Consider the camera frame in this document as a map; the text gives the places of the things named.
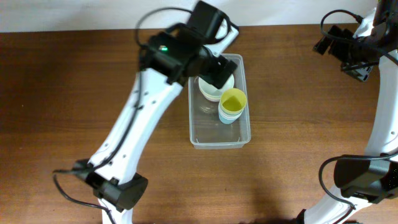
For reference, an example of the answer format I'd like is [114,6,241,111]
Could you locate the white bowl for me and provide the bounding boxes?
[198,74,234,98]

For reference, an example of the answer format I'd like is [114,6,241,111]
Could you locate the yellow plastic cup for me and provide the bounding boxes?
[220,88,248,114]

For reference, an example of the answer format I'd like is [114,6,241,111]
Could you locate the blue plastic cup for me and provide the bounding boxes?
[218,114,238,124]

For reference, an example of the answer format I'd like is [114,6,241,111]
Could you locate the pink bowl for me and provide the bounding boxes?
[205,95,221,102]

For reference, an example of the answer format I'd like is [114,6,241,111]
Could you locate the green plastic cup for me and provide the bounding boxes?
[218,105,243,119]

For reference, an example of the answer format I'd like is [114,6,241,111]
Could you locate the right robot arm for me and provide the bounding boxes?
[293,0,397,223]

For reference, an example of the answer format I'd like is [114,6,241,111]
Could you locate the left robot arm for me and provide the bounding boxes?
[73,1,239,223]

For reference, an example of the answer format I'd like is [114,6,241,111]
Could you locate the clear plastic storage container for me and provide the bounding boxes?
[188,54,251,149]

